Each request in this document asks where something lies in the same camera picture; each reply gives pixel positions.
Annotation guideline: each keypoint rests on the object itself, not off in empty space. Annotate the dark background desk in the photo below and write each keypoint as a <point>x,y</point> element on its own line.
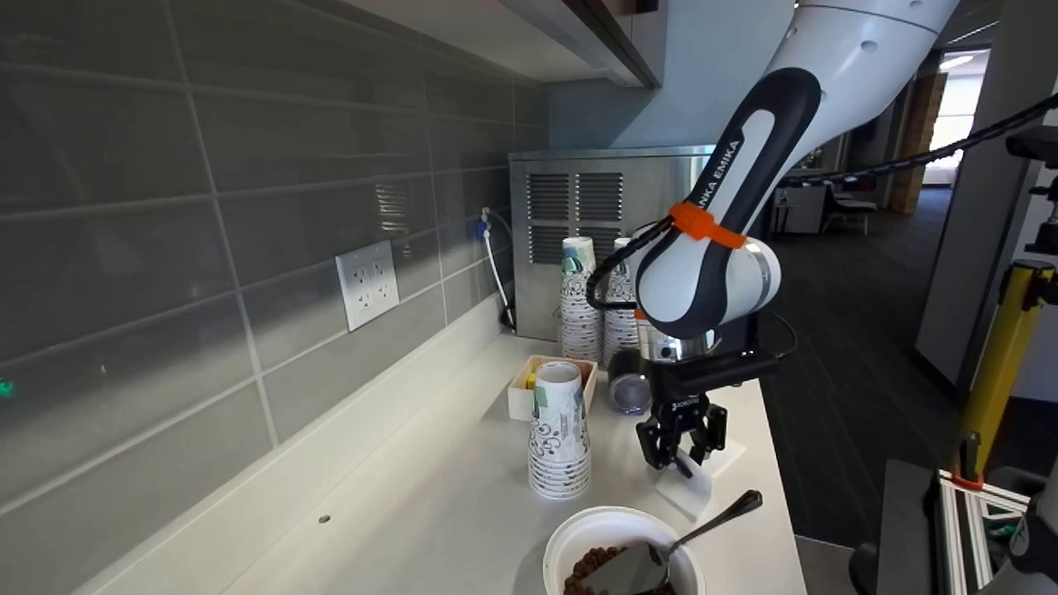
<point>838,209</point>

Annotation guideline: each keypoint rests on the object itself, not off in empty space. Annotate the black tray with packets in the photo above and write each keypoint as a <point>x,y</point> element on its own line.
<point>630,385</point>

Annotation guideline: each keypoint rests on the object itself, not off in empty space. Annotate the white bowl with coffee grounds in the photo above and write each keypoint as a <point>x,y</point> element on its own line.
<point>582,533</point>

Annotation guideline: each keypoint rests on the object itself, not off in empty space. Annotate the aluminium frame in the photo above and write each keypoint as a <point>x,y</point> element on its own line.
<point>965,517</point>

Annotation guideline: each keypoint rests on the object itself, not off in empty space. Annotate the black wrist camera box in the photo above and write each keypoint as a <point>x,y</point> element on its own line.
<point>714,371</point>

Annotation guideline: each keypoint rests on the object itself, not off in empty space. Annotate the metal spoon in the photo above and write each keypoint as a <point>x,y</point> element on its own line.
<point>716,522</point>

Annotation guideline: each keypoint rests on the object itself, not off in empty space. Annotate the white wall outlet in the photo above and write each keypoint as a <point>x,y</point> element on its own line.
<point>370,287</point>

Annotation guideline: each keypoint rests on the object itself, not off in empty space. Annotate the dark equipment cart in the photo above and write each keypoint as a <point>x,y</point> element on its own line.
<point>905,532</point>

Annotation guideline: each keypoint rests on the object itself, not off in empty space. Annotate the white soap bottle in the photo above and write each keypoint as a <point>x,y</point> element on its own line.
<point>580,310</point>

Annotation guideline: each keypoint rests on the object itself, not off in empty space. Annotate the overhead cabinet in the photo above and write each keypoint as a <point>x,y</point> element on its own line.
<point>518,35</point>

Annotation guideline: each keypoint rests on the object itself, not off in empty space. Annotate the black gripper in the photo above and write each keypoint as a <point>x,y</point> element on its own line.
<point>683,410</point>

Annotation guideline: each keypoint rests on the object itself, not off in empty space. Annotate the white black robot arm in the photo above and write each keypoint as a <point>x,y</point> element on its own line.
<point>739,155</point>

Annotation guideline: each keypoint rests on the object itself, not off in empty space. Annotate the stainless steel appliance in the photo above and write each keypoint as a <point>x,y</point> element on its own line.
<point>572,187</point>

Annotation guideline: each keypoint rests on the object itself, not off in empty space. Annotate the white cup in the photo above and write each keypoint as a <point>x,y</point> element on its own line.
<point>560,452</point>

